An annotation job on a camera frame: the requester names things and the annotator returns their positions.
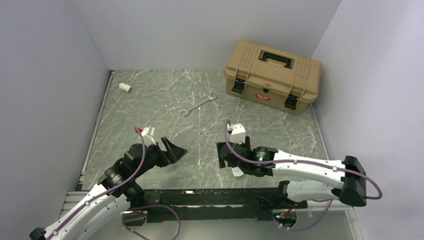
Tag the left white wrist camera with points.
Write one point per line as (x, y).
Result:
(147, 134)

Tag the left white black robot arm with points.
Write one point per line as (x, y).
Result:
(115, 192)

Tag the white remote battery cover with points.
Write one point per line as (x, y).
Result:
(124, 87)

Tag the white remote control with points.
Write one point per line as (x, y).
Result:
(237, 172)

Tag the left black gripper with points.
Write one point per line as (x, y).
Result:
(176, 152)

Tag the tan plastic toolbox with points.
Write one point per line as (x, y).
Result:
(272, 77)

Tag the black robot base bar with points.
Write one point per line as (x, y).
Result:
(213, 204)

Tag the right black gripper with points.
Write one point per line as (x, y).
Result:
(247, 144)

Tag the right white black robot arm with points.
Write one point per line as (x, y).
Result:
(342, 180)

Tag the silver open-end wrench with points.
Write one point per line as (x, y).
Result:
(186, 111)

